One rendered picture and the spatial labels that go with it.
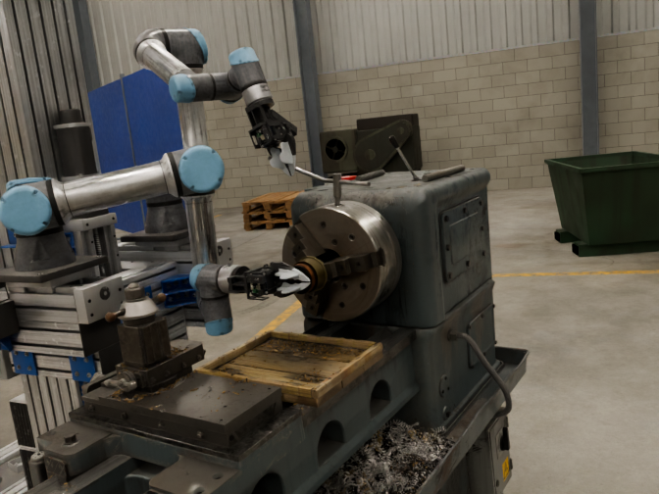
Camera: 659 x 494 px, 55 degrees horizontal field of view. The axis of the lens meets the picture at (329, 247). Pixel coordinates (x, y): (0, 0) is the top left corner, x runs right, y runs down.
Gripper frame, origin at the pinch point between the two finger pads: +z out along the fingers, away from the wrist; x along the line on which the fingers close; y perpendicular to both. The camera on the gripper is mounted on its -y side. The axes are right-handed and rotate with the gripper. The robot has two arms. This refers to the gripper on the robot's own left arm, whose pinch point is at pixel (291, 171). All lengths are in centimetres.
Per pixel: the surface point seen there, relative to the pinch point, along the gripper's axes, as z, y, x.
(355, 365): 51, 24, 14
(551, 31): -173, -992, -114
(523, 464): 136, -95, -13
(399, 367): 61, -3, 8
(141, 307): 21, 63, 0
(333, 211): 14.9, 4.0, 10.8
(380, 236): 25.5, -0.3, 18.5
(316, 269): 27.1, 15.2, 7.1
